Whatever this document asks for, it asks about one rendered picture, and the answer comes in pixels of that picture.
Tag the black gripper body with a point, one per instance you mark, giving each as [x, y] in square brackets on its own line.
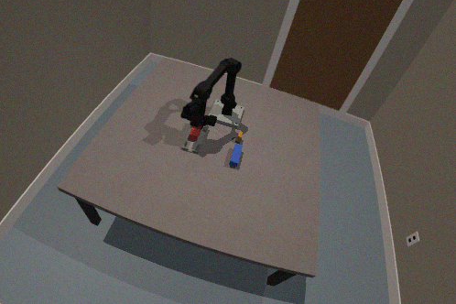
[209, 119]

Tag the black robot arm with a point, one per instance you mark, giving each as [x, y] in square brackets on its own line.
[204, 89]

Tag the red long rectangular block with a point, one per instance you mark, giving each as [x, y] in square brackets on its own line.
[194, 133]

